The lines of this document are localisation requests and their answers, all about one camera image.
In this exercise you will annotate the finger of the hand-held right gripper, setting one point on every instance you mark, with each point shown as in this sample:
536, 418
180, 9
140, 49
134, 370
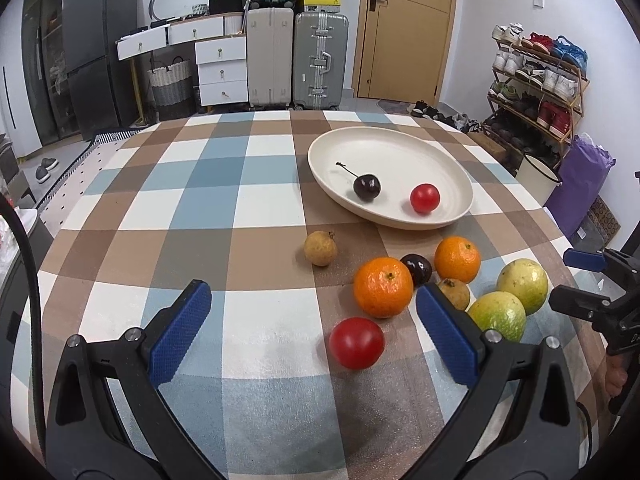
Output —
585, 259
580, 302

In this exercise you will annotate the person's right hand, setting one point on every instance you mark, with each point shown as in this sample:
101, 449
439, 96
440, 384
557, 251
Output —
615, 377

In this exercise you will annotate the dark glass cabinet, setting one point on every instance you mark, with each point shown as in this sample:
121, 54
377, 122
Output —
45, 60

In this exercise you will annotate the small orange mandarin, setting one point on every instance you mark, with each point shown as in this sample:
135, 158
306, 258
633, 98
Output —
457, 259

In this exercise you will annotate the tan longan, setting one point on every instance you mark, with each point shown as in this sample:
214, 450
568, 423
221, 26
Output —
456, 295
320, 248

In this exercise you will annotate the white enamel bucket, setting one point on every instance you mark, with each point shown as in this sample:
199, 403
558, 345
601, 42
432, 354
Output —
537, 180

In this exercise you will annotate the brown doormat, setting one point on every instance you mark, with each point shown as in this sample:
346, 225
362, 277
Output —
602, 222

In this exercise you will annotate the grey floor mat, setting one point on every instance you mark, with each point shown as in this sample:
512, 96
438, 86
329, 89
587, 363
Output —
392, 106

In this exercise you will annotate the grey woven basket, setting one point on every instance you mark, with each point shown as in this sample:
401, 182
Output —
171, 87

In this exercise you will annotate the black refrigerator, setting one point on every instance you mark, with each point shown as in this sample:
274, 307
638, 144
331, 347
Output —
95, 35

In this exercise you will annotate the silver suitcase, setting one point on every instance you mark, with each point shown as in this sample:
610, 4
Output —
320, 55

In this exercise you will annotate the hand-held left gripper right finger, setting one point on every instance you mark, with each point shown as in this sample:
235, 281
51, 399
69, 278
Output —
447, 332

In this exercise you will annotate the small red tomato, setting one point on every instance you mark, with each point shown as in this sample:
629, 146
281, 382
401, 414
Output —
425, 198

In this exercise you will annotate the dark stemless cherry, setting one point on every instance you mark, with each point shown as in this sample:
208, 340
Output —
419, 267

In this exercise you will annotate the purple bag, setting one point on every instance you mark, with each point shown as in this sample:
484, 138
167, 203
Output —
582, 180

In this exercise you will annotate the dark cherry with stem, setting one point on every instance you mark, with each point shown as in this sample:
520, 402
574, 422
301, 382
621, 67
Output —
366, 188

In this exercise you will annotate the striped rug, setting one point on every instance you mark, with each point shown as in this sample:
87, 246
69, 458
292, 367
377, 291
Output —
117, 136

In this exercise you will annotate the pile of dark floor shoes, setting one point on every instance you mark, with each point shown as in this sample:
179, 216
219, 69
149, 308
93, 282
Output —
435, 112

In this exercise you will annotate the pair of grey slippers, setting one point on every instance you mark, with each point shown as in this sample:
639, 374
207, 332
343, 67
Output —
46, 170

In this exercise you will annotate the large red tomato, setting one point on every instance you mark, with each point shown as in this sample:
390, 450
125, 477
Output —
356, 343

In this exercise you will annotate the yellow green passion fruit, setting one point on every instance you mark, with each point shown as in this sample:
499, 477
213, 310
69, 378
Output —
498, 315
522, 280

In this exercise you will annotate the beige suitcase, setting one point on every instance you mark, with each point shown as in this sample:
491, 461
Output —
270, 55

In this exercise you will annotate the cream round plate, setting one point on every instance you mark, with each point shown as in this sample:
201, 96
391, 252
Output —
400, 160

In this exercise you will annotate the white desk with drawers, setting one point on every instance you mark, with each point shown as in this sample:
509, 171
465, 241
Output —
220, 67

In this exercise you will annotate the shoe rack with shoes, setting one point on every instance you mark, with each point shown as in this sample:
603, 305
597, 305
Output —
550, 82

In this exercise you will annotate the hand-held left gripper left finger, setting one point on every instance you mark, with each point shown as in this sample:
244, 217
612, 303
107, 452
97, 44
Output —
180, 332

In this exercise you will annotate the wooden door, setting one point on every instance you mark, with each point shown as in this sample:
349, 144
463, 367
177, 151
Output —
405, 30

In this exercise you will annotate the large orange mandarin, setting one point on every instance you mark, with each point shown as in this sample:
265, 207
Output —
383, 287

